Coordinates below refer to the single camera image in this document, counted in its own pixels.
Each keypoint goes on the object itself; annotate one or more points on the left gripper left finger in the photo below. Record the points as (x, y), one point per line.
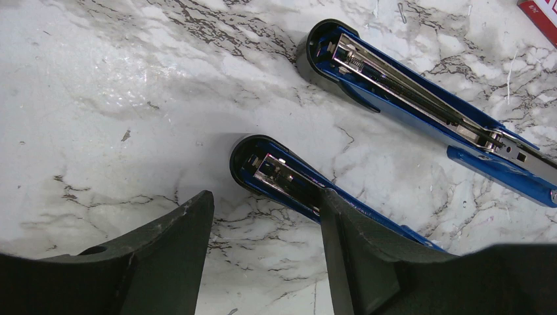
(153, 269)

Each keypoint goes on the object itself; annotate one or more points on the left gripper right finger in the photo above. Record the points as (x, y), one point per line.
(373, 270)

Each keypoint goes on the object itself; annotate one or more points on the blue stapler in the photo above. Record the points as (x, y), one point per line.
(333, 56)

